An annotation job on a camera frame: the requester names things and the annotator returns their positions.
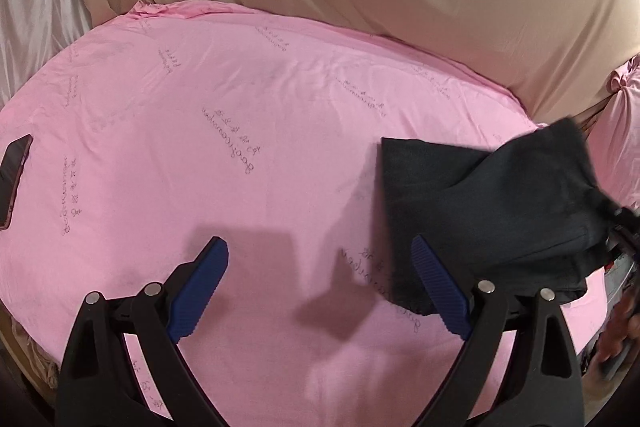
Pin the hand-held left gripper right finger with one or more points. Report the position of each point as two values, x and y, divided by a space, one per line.
440 292

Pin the white satin cloth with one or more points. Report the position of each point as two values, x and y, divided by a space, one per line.
35 7

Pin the pink pillow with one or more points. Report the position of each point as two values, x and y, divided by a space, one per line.
617 132

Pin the dark grey pants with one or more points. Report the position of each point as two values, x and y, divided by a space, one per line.
475 197

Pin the black smartphone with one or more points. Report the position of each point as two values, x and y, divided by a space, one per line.
12 179

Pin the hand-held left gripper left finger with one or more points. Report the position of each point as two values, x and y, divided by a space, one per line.
200 292

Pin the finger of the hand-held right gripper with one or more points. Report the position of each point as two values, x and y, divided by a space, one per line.
627 227

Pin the beige crumpled cloth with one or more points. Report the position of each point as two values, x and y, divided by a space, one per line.
27 352

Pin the pink printed bed sheet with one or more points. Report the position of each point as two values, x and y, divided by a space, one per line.
250 132

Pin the person's right hand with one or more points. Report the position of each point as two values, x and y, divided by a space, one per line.
617 324

